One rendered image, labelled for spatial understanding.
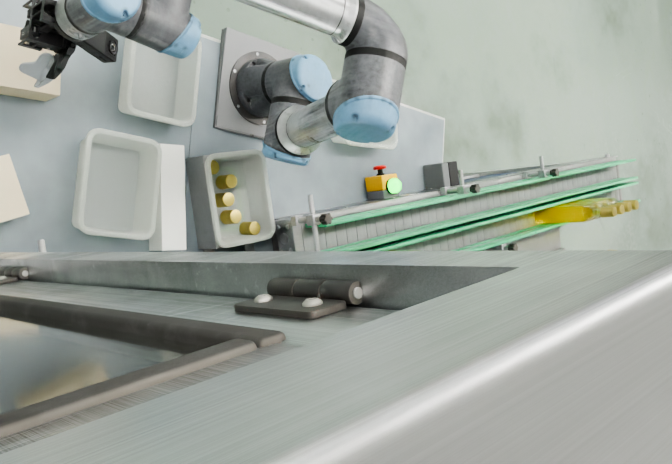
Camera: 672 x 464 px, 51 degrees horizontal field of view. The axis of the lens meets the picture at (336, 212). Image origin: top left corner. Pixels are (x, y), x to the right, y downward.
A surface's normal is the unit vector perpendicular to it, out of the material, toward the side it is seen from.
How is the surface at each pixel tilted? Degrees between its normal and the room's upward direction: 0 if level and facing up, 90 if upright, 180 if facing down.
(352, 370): 90
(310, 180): 0
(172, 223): 0
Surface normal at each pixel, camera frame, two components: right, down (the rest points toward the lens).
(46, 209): 0.68, -0.04
